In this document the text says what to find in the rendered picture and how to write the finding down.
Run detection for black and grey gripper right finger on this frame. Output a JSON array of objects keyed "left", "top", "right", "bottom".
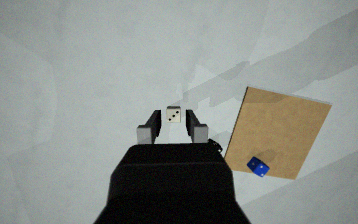
[{"left": 186, "top": 109, "right": 208, "bottom": 143}]

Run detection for tan mat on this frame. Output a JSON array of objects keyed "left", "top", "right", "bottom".
[{"left": 224, "top": 87, "right": 332, "bottom": 180}]

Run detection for blue die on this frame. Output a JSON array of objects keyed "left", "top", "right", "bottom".
[{"left": 247, "top": 156, "right": 270, "bottom": 177}]

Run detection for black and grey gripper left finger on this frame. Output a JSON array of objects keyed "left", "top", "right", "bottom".
[{"left": 136, "top": 110, "right": 162, "bottom": 144}]

